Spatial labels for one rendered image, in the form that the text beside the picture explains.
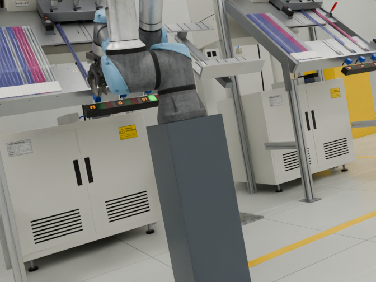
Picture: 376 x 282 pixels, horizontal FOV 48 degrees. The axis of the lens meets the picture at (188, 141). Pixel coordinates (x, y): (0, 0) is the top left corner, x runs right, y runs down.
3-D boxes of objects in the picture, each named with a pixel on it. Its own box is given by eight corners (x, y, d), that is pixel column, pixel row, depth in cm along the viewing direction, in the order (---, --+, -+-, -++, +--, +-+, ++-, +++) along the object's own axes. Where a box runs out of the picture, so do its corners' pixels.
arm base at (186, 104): (215, 114, 125) (210, 81, 124) (169, 122, 119) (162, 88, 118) (193, 117, 139) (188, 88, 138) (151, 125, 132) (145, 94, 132)
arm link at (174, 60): (202, 82, 124) (193, 37, 124) (159, 89, 120) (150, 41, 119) (188, 87, 136) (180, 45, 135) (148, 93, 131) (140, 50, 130)
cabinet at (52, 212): (165, 231, 214) (143, 111, 210) (20, 277, 181) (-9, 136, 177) (122, 215, 271) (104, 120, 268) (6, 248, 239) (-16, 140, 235)
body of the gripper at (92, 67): (95, 89, 154) (97, 61, 146) (87, 75, 159) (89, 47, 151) (114, 86, 157) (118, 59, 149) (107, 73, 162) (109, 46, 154)
